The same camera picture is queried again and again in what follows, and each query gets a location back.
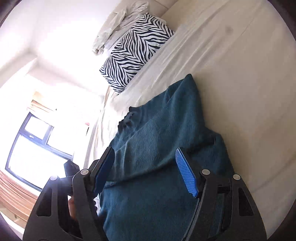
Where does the dark teal knit sweater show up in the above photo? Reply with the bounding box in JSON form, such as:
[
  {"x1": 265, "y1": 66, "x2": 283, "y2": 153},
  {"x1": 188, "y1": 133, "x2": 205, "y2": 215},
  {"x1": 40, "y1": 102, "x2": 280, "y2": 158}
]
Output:
[{"x1": 99, "y1": 75, "x2": 234, "y2": 240}]

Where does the window with dark frame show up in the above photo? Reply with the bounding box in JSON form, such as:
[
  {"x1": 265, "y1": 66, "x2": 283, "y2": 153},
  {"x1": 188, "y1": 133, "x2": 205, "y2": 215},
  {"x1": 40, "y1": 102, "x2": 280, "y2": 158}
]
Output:
[{"x1": 5, "y1": 113, "x2": 73, "y2": 191}]

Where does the beige bed sheet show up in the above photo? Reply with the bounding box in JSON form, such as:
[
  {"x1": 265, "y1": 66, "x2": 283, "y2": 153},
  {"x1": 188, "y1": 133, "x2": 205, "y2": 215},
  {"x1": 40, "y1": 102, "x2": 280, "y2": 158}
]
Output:
[{"x1": 85, "y1": 1, "x2": 295, "y2": 236}]

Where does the zebra print pillow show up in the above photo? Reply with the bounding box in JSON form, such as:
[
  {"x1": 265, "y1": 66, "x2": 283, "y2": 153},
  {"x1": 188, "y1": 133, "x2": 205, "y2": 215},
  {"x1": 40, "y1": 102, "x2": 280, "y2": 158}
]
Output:
[{"x1": 99, "y1": 13, "x2": 174, "y2": 94}]

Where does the crumpled white duvet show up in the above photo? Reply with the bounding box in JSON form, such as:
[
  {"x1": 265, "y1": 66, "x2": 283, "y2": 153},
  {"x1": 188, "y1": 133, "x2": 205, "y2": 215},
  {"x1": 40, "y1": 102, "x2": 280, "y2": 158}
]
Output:
[{"x1": 92, "y1": 1, "x2": 149, "y2": 55}]

